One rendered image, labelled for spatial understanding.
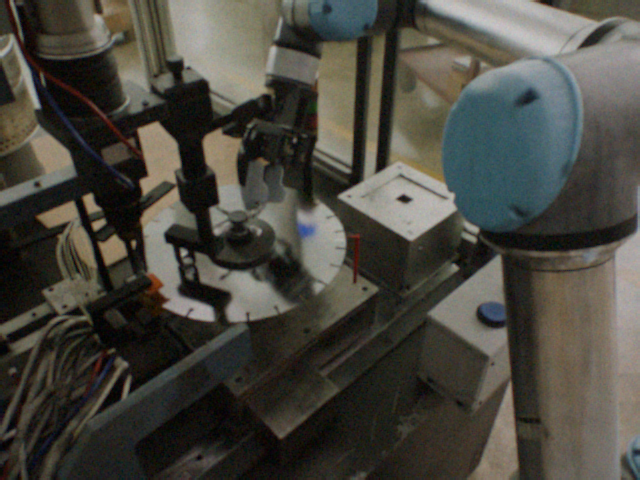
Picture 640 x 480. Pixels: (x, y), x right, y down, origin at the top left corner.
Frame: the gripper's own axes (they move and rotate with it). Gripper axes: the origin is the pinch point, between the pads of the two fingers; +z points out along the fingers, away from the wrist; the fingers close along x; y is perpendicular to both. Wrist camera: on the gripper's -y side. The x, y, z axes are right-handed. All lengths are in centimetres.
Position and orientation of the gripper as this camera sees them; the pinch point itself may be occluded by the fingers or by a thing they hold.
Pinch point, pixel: (250, 209)
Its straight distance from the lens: 87.6
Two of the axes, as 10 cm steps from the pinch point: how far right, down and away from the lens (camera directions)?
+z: -2.4, 9.5, 1.9
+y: 6.6, 3.0, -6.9
